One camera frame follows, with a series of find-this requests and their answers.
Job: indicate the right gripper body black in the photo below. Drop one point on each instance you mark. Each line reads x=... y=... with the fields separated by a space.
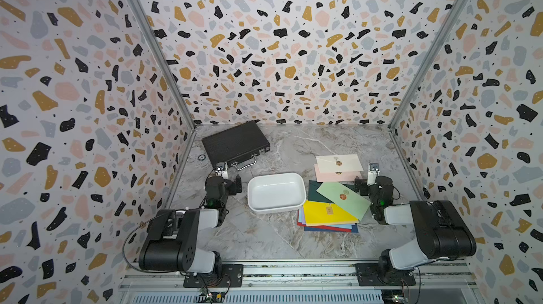
x=364 y=189

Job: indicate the light green envelope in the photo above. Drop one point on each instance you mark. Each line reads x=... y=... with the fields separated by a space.
x=345 y=198

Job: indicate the dark green envelope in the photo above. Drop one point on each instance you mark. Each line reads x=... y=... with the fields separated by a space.
x=315 y=196

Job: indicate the yellow envelope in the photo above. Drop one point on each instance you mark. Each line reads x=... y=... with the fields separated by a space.
x=324 y=214

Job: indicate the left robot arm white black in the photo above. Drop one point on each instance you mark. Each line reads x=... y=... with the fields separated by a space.
x=171 y=242

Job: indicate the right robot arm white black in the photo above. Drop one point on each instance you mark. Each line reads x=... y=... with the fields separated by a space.
x=440 y=232

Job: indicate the white storage box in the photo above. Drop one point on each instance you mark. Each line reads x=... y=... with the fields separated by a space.
x=269 y=194

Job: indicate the pink envelope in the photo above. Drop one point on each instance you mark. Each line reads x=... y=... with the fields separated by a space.
x=335 y=177

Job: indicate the black briefcase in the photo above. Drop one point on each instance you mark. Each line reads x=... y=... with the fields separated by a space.
x=236 y=145

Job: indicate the light blue envelope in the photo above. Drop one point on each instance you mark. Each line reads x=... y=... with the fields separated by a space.
x=300 y=217

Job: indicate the dark blue envelope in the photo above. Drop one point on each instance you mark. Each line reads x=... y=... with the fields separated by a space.
x=348 y=229

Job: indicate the red envelope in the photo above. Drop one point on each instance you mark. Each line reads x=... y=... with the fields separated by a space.
x=303 y=224

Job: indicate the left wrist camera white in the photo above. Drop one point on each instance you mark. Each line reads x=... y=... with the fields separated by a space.
x=223 y=165

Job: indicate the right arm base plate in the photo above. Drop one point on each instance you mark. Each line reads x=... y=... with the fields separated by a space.
x=371 y=274

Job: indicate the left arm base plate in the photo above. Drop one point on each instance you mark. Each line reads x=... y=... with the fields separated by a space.
x=223 y=276

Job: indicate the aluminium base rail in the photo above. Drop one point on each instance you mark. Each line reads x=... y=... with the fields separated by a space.
x=310 y=281

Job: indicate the left corner aluminium post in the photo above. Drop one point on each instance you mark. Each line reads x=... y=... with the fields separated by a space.
x=151 y=40

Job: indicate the corner aluminium post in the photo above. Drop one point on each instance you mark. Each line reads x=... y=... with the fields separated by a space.
x=428 y=59
x=151 y=40

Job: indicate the right corner aluminium post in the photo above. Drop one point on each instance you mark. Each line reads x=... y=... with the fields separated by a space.
x=428 y=59

